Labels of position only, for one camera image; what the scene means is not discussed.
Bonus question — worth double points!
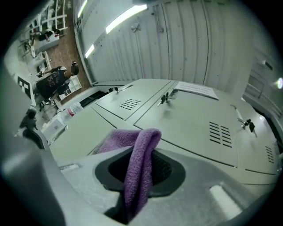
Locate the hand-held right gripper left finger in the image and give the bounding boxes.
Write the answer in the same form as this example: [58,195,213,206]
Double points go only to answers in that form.
[57,148,134,222]

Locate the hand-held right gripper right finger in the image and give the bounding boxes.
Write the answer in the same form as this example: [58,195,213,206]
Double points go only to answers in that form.
[132,147,275,226]

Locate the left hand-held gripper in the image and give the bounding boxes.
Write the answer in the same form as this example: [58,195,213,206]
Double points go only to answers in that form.
[17,75,38,131]

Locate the purple cloth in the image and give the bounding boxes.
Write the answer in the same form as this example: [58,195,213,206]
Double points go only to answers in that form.
[97,128,162,218]

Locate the grey metal locker cabinet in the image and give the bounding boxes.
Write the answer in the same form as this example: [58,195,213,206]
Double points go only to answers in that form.
[50,78,283,186]

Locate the white cube shelf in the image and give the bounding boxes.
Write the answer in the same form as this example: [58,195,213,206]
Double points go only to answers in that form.
[57,75,80,102]

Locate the white cardboard box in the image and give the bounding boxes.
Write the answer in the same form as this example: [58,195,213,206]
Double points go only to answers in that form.
[41,118,68,144]

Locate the red label water bottles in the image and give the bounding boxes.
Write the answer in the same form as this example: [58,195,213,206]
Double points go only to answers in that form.
[63,102,84,118]

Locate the ceiling tube light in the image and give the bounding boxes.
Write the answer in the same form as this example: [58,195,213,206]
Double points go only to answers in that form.
[85,44,95,58]
[77,0,88,18]

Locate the white paper notice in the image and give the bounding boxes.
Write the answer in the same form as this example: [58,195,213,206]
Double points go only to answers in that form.
[174,81,219,101]

